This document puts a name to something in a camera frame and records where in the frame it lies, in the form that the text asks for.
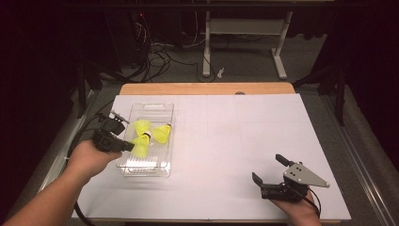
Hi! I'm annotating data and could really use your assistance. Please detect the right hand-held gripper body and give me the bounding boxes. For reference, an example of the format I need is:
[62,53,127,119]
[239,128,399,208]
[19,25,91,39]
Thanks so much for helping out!
[260,162,331,203]

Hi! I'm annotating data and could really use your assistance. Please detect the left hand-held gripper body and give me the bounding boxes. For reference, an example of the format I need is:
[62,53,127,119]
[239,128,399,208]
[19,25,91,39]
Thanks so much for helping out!
[91,110,130,153]

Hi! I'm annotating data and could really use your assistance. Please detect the yellow shuttlecock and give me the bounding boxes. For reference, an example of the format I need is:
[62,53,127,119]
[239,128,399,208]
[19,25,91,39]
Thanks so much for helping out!
[134,119,152,137]
[151,122,172,145]
[131,131,152,159]

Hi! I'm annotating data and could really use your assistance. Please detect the clear plastic tray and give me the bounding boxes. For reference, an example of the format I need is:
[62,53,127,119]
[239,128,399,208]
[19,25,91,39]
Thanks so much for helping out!
[116,103,175,178]

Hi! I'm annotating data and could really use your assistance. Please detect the person's left hand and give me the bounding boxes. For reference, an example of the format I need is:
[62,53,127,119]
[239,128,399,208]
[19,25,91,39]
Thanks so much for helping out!
[67,139,123,182]

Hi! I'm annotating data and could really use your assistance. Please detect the person's right hand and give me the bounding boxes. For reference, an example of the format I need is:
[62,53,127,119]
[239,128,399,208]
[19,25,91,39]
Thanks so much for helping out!
[269,191,321,222]

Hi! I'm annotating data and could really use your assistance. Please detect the white board sheet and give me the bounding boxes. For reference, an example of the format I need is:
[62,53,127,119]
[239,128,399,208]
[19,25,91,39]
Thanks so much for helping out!
[71,93,352,222]

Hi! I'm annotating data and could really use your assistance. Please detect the black tripod stand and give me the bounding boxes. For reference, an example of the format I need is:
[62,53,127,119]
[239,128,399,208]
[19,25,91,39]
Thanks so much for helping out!
[76,60,104,120]
[293,62,346,127]

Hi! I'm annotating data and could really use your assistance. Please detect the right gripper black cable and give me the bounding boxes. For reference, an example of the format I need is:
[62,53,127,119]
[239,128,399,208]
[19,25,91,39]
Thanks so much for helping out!
[288,185,322,219]

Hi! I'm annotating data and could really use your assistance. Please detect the aluminium floor rail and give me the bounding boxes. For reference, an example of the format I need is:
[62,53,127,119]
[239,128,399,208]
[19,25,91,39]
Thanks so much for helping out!
[6,89,99,226]
[319,93,399,226]

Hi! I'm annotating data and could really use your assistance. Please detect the tangle of floor cables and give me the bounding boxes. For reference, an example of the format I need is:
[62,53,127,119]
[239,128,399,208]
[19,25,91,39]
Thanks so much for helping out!
[135,12,217,83]

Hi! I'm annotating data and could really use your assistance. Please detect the white metal stand frame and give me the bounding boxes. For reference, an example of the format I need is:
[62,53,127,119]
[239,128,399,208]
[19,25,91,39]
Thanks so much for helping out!
[201,10,295,81]

